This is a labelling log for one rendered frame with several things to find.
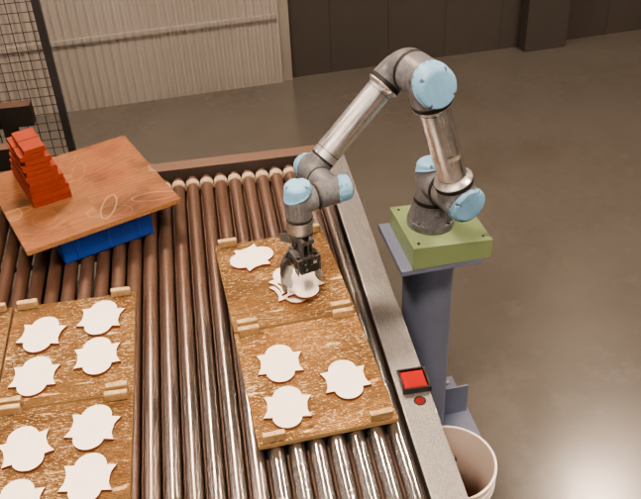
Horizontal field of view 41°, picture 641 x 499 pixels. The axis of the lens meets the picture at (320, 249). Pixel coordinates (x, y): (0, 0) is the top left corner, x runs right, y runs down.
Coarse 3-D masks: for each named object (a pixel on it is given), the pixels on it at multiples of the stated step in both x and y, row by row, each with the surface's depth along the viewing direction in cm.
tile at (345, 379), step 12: (348, 360) 226; (324, 372) 223; (336, 372) 223; (348, 372) 222; (360, 372) 222; (336, 384) 219; (348, 384) 219; (360, 384) 219; (348, 396) 216; (360, 396) 217
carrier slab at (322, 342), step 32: (320, 320) 241; (352, 320) 240; (256, 352) 231; (320, 352) 230; (352, 352) 230; (256, 384) 222; (288, 384) 221; (320, 384) 221; (384, 384) 220; (256, 416) 213; (320, 416) 212; (352, 416) 212
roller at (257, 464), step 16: (224, 176) 307; (224, 192) 299; (224, 208) 290; (224, 224) 283; (240, 368) 229; (240, 384) 225; (256, 448) 207; (256, 464) 203; (256, 480) 199; (256, 496) 196
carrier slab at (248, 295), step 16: (272, 240) 272; (320, 240) 271; (224, 256) 266; (224, 272) 260; (240, 272) 259; (256, 272) 259; (272, 272) 259; (336, 272) 257; (224, 288) 254; (240, 288) 253; (256, 288) 253; (320, 288) 252; (336, 288) 251; (240, 304) 248; (256, 304) 247; (272, 304) 247; (288, 304) 247; (304, 304) 246; (320, 304) 246; (352, 304) 245; (272, 320) 241; (288, 320) 241; (304, 320) 242
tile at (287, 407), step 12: (276, 396) 217; (288, 396) 217; (300, 396) 216; (276, 408) 214; (288, 408) 213; (300, 408) 213; (264, 420) 212; (276, 420) 211; (288, 420) 210; (300, 420) 210
